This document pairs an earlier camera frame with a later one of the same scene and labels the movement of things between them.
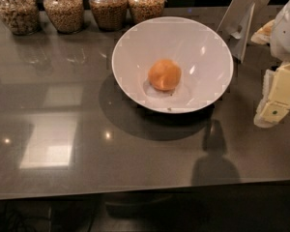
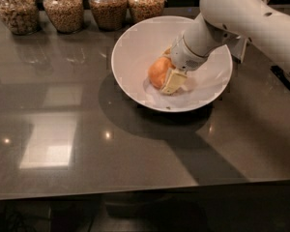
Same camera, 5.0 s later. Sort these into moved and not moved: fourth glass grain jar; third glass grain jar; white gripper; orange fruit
Moved: white gripper
Not moved: orange fruit; fourth glass grain jar; third glass grain jar
